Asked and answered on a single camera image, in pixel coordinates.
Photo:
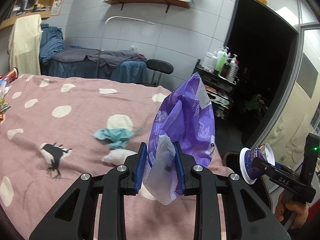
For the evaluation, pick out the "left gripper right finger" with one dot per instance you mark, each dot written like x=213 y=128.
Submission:
x=184 y=182

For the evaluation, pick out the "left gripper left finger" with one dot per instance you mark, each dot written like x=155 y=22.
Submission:
x=136 y=165

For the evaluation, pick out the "purple plastic bag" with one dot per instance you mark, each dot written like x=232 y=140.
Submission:
x=185 y=116

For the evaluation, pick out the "purple yogurt cup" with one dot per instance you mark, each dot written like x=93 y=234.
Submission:
x=255 y=162

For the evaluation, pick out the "brown trash bin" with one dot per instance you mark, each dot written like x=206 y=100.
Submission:
x=232 y=161

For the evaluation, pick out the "person's right hand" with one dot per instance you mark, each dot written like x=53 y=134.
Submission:
x=300 y=209

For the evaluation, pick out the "white crumpled tissue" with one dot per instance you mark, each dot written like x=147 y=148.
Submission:
x=117 y=157

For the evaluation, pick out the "teal crumpled tissue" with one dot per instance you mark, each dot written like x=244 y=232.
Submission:
x=115 y=138

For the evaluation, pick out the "black rolling storage cart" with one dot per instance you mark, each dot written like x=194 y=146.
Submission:
x=218 y=89

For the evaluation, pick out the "pink spotted bed blanket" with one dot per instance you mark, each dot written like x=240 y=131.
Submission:
x=47 y=137

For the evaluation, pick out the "potted green plant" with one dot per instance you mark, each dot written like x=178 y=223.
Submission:
x=257 y=104

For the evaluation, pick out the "dark brown pump bottle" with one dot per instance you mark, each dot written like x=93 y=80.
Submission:
x=225 y=69

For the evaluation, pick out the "black round stool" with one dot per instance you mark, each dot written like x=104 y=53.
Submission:
x=160 y=66

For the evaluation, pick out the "clear red cap bottle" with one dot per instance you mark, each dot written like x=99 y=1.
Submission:
x=233 y=71

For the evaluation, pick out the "white pump bottle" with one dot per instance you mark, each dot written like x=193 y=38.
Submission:
x=212 y=61

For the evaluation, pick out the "green lotion bottle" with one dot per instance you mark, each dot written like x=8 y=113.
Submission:
x=221 y=59

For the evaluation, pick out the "grey towel on bed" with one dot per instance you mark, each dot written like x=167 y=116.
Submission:
x=105 y=58

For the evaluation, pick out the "blue covered massage bed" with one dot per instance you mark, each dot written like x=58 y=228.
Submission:
x=126 y=72

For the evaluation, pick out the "blue crumpled cloth pile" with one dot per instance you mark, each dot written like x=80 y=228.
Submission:
x=51 y=43

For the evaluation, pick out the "white curved floor lamp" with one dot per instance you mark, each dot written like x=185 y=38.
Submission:
x=112 y=30

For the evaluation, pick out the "red cylindrical can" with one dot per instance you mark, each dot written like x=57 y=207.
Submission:
x=12 y=75

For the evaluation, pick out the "red yellow snack wrappers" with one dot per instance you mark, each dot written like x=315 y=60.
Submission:
x=4 y=106

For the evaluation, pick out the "cream cloth covered chair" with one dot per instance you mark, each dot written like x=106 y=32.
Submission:
x=24 y=45

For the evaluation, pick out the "wooden cubby bookshelf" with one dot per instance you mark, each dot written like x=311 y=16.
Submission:
x=22 y=8

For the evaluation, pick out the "glass door frame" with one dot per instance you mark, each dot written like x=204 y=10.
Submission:
x=291 y=121

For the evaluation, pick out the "wall poster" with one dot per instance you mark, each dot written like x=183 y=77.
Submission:
x=56 y=7

